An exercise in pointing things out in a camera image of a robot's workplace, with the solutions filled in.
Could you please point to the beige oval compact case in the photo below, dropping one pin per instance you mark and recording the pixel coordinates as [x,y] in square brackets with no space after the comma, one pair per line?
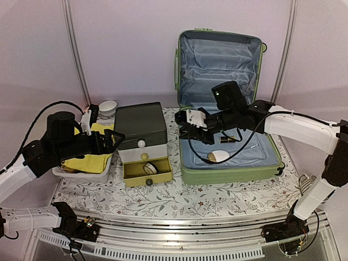
[218,156]

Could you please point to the round cream compact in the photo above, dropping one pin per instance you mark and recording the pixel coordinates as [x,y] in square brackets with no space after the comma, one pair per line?
[150,169]

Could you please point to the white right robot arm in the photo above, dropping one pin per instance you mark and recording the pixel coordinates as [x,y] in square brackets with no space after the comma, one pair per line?
[325,147]

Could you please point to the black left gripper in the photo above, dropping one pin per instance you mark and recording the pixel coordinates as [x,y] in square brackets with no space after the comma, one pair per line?
[110,148]

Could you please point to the green hard-shell suitcase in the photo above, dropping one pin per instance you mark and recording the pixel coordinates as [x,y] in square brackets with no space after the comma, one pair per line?
[216,77]

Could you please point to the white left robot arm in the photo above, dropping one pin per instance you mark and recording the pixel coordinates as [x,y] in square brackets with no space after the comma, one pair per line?
[57,216]

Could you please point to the drawer cabinet with dark top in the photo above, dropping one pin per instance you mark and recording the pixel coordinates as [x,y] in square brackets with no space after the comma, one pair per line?
[146,141]

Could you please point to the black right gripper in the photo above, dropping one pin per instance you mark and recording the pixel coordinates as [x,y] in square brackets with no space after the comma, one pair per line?
[194,133]

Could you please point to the small white bowl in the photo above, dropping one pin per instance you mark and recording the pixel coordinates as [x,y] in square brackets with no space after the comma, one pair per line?
[107,108]

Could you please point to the plain yellow garment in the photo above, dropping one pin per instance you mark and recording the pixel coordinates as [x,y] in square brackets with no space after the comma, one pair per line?
[90,163]

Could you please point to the black gold lipstick tube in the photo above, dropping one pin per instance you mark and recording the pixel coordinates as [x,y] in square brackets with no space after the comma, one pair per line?
[227,139]

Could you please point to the aluminium front rail frame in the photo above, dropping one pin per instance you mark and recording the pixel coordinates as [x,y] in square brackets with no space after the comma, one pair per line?
[202,238]

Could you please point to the floral white tablecloth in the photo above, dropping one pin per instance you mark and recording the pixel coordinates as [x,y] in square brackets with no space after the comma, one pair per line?
[177,200]

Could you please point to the white plastic mesh basket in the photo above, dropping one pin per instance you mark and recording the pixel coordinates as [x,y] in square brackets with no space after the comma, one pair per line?
[59,171]

